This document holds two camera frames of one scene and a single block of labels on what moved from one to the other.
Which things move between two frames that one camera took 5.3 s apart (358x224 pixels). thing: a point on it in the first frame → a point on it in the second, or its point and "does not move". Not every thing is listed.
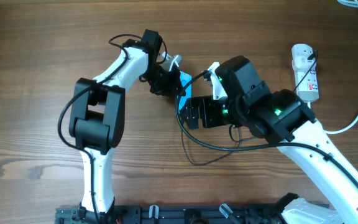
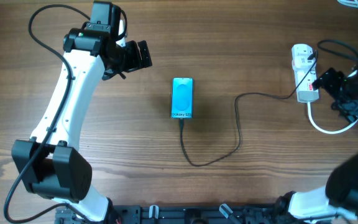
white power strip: [303, 63] does not move
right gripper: [207, 102] → [327, 81]
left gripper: [170, 88] → [134, 63]
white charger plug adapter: [301, 62] does not move
